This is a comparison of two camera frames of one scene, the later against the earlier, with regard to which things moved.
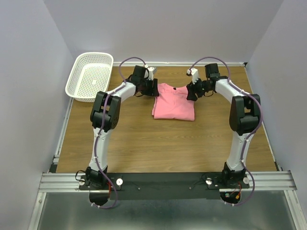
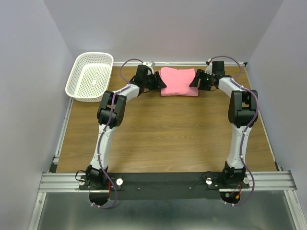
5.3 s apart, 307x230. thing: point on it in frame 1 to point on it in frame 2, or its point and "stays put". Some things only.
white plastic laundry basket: (91, 73) stays put
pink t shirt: (172, 103) to (178, 82)
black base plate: (147, 186) stays put
